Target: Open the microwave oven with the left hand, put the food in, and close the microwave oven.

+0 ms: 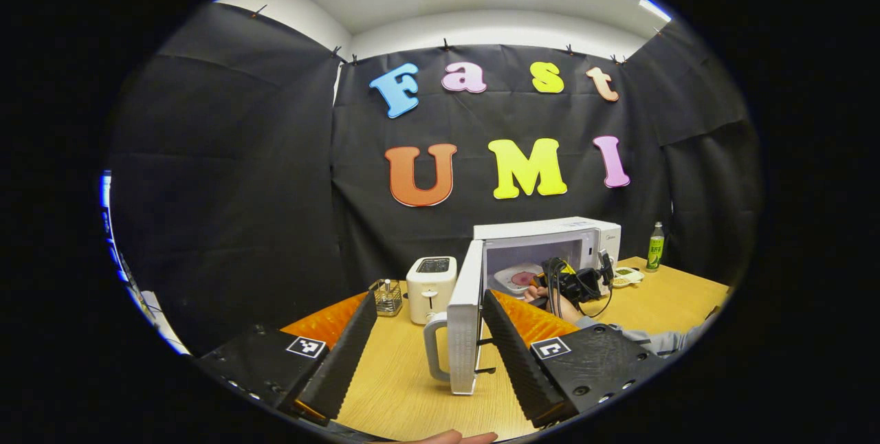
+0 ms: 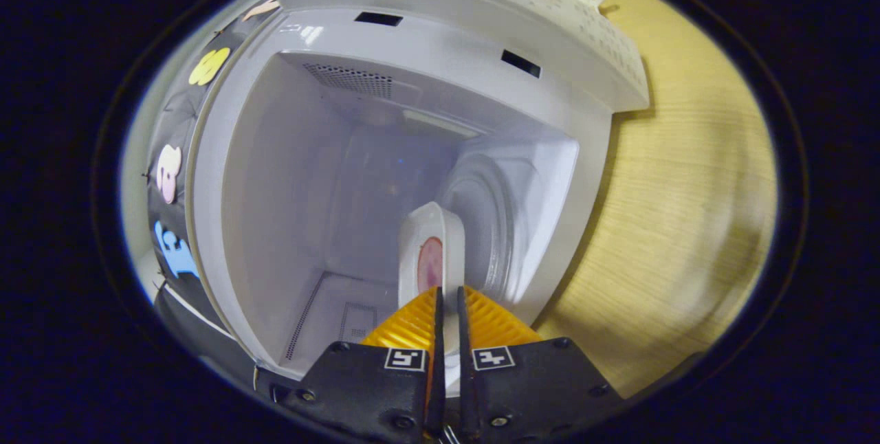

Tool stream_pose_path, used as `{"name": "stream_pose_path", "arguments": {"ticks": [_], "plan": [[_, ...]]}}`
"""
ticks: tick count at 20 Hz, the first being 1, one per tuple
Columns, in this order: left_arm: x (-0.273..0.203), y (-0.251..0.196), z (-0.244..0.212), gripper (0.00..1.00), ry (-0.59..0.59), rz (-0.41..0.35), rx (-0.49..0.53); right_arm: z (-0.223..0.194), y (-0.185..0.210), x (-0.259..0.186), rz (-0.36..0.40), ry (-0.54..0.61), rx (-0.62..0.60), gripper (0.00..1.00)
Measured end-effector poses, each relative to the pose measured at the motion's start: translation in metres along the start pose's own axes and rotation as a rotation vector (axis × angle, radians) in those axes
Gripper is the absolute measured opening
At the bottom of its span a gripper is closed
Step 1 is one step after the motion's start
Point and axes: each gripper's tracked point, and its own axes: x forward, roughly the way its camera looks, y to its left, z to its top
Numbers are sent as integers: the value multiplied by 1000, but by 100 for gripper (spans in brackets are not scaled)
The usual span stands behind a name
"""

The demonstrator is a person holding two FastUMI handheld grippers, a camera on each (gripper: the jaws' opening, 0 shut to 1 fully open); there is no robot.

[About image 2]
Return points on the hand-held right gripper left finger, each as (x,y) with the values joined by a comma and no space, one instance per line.
(364,389)

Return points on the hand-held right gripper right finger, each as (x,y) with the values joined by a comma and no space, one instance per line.
(529,382)

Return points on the white plate with pink food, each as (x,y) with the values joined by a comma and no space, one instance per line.
(430,265)

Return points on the white microwave oven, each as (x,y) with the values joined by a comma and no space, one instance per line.
(289,190)

